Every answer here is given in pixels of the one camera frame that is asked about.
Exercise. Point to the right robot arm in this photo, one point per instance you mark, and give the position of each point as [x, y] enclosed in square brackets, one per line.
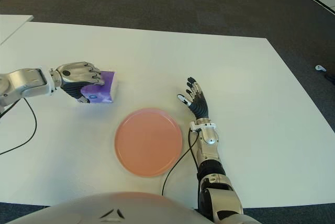
[209, 140]

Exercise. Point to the pink round plate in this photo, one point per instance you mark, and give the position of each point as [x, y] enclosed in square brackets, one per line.
[147, 143]

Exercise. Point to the purple tissue pack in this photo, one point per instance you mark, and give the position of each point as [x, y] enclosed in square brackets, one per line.
[104, 91]

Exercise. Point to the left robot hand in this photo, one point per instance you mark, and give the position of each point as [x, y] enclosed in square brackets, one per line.
[73, 73]

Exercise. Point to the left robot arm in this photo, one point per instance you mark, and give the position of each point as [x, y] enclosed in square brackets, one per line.
[23, 80]

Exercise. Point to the white VR controller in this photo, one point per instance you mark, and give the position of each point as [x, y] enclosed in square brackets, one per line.
[319, 68]

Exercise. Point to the grey robot torso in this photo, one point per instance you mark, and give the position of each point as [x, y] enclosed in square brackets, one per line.
[117, 208]

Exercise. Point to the white side table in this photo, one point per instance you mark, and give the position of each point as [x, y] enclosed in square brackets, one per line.
[10, 26]

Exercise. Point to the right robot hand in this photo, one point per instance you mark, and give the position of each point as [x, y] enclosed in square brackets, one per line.
[200, 107]

